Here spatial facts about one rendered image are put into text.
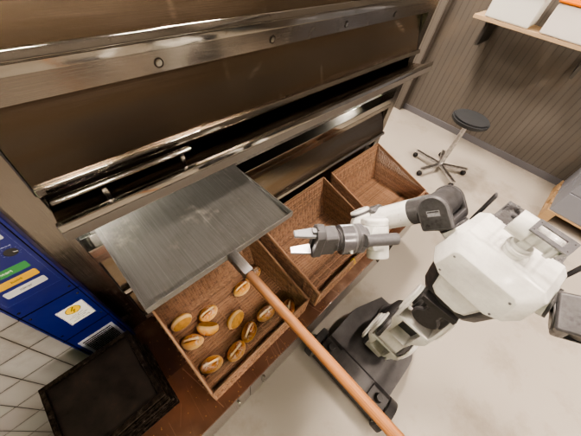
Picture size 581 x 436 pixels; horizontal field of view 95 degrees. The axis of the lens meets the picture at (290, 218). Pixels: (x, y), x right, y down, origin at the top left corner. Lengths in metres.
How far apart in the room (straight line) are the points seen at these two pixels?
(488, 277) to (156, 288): 0.91
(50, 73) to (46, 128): 0.12
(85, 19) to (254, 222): 0.65
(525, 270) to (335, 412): 1.43
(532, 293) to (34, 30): 1.16
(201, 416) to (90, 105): 1.15
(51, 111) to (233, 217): 0.55
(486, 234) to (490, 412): 1.69
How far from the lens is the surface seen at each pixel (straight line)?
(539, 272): 0.94
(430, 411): 2.23
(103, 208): 0.74
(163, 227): 0.99
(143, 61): 0.78
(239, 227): 0.95
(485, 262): 0.89
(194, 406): 1.38
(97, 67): 0.75
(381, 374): 1.95
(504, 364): 2.64
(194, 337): 1.37
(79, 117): 0.79
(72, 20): 0.71
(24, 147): 0.80
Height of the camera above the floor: 1.94
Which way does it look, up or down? 50 degrees down
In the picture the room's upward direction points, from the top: 10 degrees clockwise
